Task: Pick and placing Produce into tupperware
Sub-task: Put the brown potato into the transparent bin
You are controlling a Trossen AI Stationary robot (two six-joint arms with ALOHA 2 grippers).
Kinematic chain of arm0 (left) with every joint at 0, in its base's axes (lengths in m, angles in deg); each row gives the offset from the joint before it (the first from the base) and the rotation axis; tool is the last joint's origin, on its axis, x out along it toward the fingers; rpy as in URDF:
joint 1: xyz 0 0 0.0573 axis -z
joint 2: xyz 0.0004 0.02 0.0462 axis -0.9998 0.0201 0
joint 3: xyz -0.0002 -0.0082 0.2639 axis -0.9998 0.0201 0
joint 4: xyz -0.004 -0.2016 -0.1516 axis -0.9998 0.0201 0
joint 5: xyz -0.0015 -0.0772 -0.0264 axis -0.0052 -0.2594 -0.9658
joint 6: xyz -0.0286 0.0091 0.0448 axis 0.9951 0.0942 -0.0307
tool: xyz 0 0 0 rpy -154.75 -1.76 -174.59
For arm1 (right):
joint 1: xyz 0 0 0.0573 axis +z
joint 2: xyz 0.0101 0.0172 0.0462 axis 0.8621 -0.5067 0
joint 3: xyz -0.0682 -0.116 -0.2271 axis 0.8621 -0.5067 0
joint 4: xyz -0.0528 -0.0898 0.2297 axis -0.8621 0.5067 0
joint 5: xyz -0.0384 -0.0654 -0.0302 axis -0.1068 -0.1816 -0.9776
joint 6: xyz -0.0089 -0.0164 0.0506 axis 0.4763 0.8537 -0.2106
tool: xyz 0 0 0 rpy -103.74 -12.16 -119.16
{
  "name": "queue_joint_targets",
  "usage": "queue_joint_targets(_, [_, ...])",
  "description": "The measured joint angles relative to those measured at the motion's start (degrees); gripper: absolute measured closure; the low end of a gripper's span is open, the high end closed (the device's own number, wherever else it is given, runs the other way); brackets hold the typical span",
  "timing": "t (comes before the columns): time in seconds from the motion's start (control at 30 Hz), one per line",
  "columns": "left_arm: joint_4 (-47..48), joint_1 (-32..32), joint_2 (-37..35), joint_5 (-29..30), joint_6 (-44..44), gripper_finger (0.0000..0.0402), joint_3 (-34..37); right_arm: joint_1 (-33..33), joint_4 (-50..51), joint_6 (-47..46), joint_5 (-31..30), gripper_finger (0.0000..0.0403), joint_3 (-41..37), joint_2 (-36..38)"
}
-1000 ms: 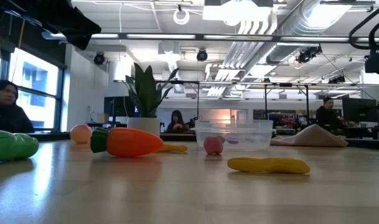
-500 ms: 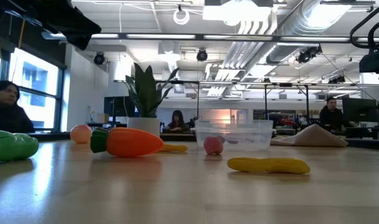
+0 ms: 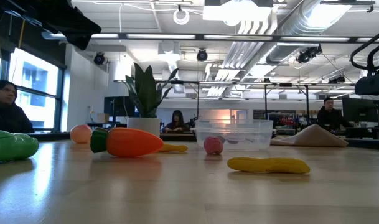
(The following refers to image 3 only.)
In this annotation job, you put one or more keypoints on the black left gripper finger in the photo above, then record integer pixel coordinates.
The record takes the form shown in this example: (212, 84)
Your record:
(74, 35)
(80, 21)

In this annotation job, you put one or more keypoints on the peach toy fruit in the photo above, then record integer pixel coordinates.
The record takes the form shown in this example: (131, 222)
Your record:
(80, 133)

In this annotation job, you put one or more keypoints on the orange toy carrot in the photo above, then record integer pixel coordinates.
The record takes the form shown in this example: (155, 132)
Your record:
(130, 142)

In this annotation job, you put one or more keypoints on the green toy pea pod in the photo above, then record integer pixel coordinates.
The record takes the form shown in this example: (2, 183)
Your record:
(12, 146)

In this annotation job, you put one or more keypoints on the small yellow toy vegetable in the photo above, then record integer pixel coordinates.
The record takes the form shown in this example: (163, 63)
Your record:
(176, 148)

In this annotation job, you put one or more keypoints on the pink toy fruit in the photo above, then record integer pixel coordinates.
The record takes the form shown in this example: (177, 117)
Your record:
(213, 145)

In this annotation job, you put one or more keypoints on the clear plastic tupperware container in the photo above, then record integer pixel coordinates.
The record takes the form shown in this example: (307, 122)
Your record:
(248, 130)

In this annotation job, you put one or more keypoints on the yellow toy banana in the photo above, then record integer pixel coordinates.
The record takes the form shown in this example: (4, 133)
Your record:
(270, 165)

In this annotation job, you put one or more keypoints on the large window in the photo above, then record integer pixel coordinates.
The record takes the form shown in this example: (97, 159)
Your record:
(33, 71)

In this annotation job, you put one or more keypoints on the long ceiling light strip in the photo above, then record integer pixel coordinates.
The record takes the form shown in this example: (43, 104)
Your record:
(161, 36)

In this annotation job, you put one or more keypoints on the black computer monitor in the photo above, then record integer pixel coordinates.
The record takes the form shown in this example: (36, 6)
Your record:
(117, 107)
(360, 110)

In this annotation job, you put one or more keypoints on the green succulent plant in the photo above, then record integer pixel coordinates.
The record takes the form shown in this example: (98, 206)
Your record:
(147, 93)

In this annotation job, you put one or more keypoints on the person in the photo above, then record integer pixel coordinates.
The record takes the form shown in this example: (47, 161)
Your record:
(8, 118)
(176, 124)
(330, 118)

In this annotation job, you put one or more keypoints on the white plant pot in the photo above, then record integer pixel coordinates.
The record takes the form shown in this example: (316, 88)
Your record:
(144, 124)

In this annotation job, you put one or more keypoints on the black ceiling-mounted device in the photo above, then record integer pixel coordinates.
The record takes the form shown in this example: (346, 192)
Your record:
(307, 55)

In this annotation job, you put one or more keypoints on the beige cloth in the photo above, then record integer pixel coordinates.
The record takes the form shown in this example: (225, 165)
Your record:
(310, 135)

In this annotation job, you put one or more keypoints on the black ceiling camera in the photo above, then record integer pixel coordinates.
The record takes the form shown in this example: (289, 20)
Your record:
(99, 58)
(202, 55)

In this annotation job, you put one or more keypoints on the black metal gantry frame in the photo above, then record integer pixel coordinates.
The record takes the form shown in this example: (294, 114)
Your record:
(189, 82)
(285, 84)

